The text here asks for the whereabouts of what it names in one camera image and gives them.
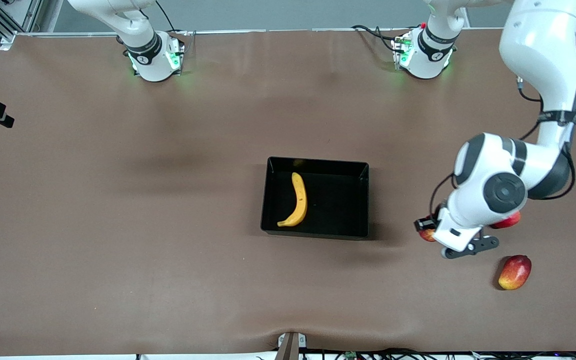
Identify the small red yellow apple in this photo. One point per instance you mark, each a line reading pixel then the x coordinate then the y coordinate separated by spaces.
pixel 428 236

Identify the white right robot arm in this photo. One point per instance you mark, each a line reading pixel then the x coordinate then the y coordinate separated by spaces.
pixel 148 55

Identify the black rectangular plastic tray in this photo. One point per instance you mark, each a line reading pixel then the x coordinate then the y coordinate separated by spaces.
pixel 338 200

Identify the aluminium frame profile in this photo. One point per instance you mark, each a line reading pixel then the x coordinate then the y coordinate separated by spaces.
pixel 3 20

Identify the red yellow mango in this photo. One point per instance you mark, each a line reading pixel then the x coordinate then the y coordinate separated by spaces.
pixel 515 272

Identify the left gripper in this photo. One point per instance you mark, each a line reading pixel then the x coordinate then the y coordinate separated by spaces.
pixel 426 223

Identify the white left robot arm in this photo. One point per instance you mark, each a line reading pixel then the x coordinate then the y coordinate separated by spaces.
pixel 538 40

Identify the grey metal table bracket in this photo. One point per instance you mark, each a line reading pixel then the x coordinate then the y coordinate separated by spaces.
pixel 291 345

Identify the yellow banana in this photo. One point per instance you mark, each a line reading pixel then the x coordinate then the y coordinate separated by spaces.
pixel 299 200

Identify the brown table cover mat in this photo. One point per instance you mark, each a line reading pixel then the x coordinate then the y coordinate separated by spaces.
pixel 118 225

